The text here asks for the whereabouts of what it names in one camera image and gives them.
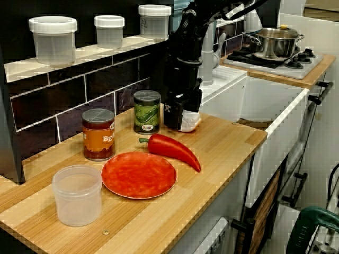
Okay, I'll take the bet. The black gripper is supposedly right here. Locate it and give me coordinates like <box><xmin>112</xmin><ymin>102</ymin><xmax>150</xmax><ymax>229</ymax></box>
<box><xmin>163</xmin><ymin>59</ymin><xmax>204</xmax><ymax>131</ymax></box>

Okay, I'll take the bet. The clear lidless plastic jar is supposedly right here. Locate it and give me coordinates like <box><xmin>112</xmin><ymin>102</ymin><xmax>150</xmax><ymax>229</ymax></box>
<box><xmin>51</xmin><ymin>164</ymin><xmax>103</xmax><ymax>227</ymax></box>

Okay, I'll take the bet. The green peas toy can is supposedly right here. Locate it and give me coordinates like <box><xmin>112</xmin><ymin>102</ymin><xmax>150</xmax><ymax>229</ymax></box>
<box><xmin>133</xmin><ymin>89</ymin><xmax>162</xmax><ymax>135</ymax></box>

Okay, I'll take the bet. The red toy chili pepper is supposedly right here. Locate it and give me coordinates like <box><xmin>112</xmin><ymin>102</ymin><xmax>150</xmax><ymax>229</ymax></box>
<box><xmin>138</xmin><ymin>133</ymin><xmax>202</xmax><ymax>173</ymax></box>

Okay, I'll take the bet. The grey toy faucet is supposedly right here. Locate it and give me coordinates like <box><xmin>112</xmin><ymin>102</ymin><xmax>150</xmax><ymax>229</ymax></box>
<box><xmin>200</xmin><ymin>15</ymin><xmax>227</xmax><ymax>86</ymax></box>

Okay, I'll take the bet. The red round plate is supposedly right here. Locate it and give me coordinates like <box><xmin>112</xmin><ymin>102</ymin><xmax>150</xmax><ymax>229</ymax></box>
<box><xmin>101</xmin><ymin>151</ymin><xmax>177</xmax><ymax>199</ymax></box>

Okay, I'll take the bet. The white toy sink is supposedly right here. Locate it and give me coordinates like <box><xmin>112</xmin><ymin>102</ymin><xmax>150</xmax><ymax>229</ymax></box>
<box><xmin>198</xmin><ymin>66</ymin><xmax>310</xmax><ymax>133</ymax></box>

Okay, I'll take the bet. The medium white lidded jar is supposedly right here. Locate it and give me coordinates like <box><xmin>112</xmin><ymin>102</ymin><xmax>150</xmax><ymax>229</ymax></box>
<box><xmin>138</xmin><ymin>4</ymin><xmax>172</xmax><ymax>40</ymax></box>

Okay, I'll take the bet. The teal box with black window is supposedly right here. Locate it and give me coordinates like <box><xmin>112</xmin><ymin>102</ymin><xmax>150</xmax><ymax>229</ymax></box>
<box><xmin>169</xmin><ymin>0</ymin><xmax>190</xmax><ymax>34</ymax></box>

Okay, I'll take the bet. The orange beans toy can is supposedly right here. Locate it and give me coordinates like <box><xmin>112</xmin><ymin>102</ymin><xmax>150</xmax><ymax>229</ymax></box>
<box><xmin>81</xmin><ymin>108</ymin><xmax>117</xmax><ymax>161</ymax></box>

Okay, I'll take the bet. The white toy kitchen cabinet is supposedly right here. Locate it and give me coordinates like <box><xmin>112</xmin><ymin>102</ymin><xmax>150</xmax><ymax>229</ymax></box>
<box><xmin>169</xmin><ymin>71</ymin><xmax>339</xmax><ymax>254</ymax></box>

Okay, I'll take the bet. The small white lidded jar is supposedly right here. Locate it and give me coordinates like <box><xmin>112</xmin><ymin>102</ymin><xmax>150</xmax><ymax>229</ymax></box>
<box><xmin>94</xmin><ymin>15</ymin><xmax>125</xmax><ymax>49</ymax></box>

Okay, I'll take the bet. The stainless steel pot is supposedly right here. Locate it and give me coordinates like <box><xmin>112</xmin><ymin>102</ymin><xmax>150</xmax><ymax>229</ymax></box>
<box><xmin>241</xmin><ymin>28</ymin><xmax>305</xmax><ymax>59</ymax></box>

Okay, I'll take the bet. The black tiled backsplash shelf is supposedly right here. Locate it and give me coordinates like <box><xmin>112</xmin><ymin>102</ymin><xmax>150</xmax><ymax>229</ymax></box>
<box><xmin>4</xmin><ymin>35</ymin><xmax>173</xmax><ymax>162</ymax></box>

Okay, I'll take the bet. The steel lid yellow knob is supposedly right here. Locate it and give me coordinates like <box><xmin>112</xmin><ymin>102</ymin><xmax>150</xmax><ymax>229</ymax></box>
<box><xmin>255</xmin><ymin>24</ymin><xmax>300</xmax><ymax>39</ymax></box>

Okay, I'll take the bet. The grey toy stove hob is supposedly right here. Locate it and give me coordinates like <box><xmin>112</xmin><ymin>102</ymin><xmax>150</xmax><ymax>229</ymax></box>
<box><xmin>222</xmin><ymin>47</ymin><xmax>324</xmax><ymax>79</ymax></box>

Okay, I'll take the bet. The grey dishwasher panel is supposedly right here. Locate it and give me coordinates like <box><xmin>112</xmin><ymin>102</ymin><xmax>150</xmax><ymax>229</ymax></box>
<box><xmin>193</xmin><ymin>216</ymin><xmax>230</xmax><ymax>254</ymax></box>

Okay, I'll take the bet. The large white lidded jar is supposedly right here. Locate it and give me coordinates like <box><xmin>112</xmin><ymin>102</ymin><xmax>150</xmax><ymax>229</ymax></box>
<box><xmin>28</xmin><ymin>16</ymin><xmax>78</xmax><ymax>65</ymax></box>

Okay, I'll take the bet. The dark grey upright panel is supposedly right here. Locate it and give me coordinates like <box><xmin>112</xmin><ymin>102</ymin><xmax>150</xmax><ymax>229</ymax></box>
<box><xmin>0</xmin><ymin>42</ymin><xmax>26</xmax><ymax>185</ymax></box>

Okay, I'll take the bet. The white tapered post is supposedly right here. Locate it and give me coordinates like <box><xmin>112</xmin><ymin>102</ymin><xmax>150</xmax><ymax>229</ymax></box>
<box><xmin>244</xmin><ymin>9</ymin><xmax>263</xmax><ymax>34</ymax></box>

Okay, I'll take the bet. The wood panel black frame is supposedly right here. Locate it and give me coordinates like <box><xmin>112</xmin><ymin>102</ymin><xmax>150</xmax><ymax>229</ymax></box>
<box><xmin>233</xmin><ymin>156</ymin><xmax>288</xmax><ymax>254</ymax></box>

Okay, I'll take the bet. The black bar handle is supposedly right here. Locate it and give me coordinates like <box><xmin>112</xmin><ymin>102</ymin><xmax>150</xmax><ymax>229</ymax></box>
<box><xmin>308</xmin><ymin>81</ymin><xmax>334</xmax><ymax>105</ymax></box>
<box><xmin>282</xmin><ymin>173</ymin><xmax>308</xmax><ymax>208</ymax></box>
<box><xmin>230</xmin><ymin>219</ymin><xmax>255</xmax><ymax>235</ymax></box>

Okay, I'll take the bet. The thick black cable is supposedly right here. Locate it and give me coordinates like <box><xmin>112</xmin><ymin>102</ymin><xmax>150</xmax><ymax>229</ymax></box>
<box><xmin>327</xmin><ymin>163</ymin><xmax>339</xmax><ymax>208</ymax></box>

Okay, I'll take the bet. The green handled tool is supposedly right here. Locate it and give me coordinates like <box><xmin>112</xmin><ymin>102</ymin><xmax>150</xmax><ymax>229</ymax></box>
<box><xmin>286</xmin><ymin>206</ymin><xmax>339</xmax><ymax>254</ymax></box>

